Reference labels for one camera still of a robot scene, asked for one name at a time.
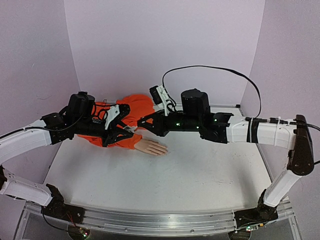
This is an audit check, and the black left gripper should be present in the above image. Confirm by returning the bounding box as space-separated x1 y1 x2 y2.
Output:
75 116 135 148

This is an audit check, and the clear nail polish bottle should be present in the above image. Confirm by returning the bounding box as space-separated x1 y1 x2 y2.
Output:
124 125 137 133

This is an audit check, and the orange sweatshirt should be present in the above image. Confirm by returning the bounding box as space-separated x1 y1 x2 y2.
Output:
77 94 155 150

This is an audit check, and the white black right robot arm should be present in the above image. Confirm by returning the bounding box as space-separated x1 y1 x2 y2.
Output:
137 87 315 232

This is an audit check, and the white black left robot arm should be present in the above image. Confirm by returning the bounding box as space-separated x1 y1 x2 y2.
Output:
0 91 134 224

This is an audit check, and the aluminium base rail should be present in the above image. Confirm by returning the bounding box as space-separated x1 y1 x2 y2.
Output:
14 200 301 240

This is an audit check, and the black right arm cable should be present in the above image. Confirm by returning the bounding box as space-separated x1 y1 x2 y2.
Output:
161 65 320 131

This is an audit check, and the mannequin hand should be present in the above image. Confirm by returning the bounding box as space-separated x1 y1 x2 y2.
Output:
134 138 168 156

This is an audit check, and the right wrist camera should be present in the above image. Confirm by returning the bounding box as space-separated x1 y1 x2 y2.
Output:
149 85 176 117

